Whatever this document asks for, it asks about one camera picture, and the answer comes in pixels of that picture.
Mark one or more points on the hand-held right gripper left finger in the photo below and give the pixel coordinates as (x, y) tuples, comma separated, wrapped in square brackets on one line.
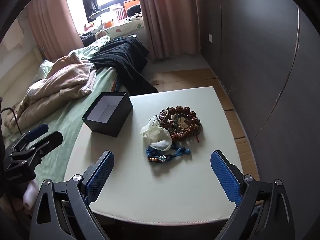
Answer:
[(100, 177)]

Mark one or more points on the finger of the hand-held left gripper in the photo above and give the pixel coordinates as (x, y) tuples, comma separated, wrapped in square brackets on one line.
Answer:
[(37, 131), (48, 142)]

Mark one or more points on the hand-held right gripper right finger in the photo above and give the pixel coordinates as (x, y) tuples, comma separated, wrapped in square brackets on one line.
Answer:
[(225, 180)]

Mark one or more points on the black cardboard box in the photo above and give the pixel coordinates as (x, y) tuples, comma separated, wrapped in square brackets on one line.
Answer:
[(117, 120)]

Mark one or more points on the person's left hand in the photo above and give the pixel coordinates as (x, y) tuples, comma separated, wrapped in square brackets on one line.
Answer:
[(30, 195)]

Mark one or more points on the beige fleece blanket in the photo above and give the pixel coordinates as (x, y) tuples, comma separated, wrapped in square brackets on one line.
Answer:
[(62, 80)]

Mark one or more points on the cream padded headboard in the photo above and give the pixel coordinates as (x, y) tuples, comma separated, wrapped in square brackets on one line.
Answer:
[(20, 65)]

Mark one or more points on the pale green floral quilt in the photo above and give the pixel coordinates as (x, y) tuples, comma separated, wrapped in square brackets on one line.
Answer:
[(97, 45)]

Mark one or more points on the cardboard floor sheet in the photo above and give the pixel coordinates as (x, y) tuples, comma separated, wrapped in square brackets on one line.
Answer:
[(190, 77)]

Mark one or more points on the black knitted blanket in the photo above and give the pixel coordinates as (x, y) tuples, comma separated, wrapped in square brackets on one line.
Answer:
[(120, 55)]

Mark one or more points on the pink curtain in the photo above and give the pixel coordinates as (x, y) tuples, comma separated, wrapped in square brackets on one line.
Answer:
[(170, 17), (50, 17)]

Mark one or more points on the dark grey wardrobe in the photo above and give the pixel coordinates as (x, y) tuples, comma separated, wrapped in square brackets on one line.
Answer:
[(250, 55)]

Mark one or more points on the leaf print seat cushion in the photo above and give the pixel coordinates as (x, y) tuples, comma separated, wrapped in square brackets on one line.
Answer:
[(125, 26)]

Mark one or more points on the hanging dark clothes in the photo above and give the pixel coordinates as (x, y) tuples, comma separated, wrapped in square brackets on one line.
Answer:
[(88, 0)]

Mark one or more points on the red striped box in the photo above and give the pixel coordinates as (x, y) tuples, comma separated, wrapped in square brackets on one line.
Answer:
[(120, 13)]

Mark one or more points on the black bag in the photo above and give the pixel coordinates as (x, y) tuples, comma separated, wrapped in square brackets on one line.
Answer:
[(133, 10)]

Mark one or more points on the white wall socket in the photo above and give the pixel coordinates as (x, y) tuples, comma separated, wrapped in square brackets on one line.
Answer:
[(210, 38)]

